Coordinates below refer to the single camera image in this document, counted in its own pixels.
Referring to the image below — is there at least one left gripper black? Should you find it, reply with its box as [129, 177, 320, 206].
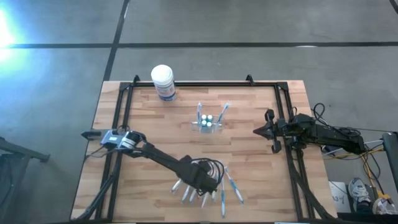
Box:
[179, 156, 219, 196]

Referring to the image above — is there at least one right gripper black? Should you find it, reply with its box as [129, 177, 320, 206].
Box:
[253, 108, 295, 154]

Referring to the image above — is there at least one clear acrylic organizer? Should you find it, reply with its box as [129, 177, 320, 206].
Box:
[190, 119, 224, 134]

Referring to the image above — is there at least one white paper box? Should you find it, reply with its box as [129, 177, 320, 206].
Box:
[329, 182, 352, 214]

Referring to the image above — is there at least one white wipes canister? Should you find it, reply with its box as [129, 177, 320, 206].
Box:
[150, 64, 178, 103]

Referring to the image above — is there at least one person's shoe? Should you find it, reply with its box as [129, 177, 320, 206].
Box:
[372, 197, 398, 217]
[347, 177, 373, 206]

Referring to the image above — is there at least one large black monitor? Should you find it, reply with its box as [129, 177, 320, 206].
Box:
[381, 133, 398, 194]

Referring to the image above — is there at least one black side table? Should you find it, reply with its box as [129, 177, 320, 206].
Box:
[0, 136, 50, 218]

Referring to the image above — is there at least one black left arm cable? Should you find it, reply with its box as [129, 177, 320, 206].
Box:
[191, 157, 226, 187]

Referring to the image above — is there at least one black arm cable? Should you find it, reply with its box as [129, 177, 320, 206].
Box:
[312, 102, 361, 138]
[191, 157, 226, 187]

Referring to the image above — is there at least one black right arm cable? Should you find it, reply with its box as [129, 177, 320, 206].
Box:
[312, 102, 361, 138]

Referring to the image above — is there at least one black aluminium rig frame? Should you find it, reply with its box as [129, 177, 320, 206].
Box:
[76, 81, 338, 223]

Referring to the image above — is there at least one white floor cable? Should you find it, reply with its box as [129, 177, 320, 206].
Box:
[322, 139, 385, 156]

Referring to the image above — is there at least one yellow floor cable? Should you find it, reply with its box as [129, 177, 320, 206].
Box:
[323, 146, 391, 202]

